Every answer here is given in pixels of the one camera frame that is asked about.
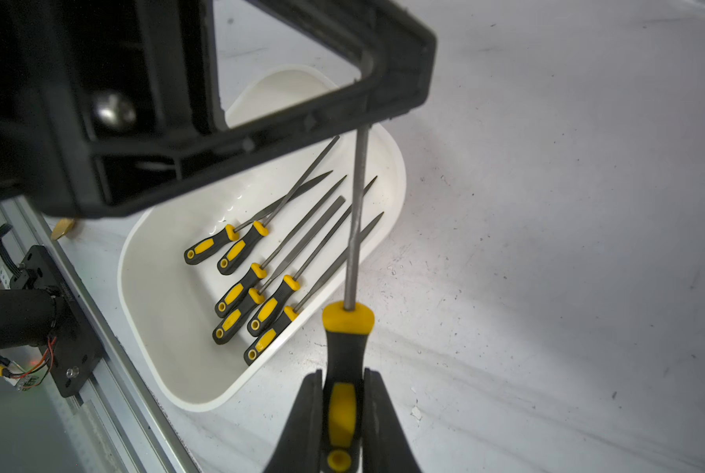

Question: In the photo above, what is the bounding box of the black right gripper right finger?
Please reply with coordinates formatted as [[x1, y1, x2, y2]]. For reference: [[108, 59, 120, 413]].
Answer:
[[361, 369, 421, 473]]

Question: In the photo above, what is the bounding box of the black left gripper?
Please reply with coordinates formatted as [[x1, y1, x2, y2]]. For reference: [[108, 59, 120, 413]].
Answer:
[[0, 1, 222, 218]]

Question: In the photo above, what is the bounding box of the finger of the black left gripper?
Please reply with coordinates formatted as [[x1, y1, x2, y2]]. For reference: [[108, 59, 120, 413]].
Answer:
[[91, 1, 436, 218]]

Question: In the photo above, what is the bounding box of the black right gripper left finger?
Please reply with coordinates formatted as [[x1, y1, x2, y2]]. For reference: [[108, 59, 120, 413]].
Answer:
[[264, 370, 323, 473]]

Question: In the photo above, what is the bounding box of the file tool yellow black handle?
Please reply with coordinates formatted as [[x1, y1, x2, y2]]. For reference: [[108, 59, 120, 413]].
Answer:
[[321, 125, 374, 472]]

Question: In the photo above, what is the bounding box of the white storage box tray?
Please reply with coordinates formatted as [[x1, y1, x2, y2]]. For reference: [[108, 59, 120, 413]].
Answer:
[[118, 65, 407, 412]]

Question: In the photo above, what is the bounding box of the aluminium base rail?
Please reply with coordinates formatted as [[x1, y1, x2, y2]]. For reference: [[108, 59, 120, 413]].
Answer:
[[0, 197, 203, 473]]

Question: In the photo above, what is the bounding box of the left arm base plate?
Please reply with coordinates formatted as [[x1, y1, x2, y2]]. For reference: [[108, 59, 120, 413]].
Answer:
[[11, 246, 105, 398]]

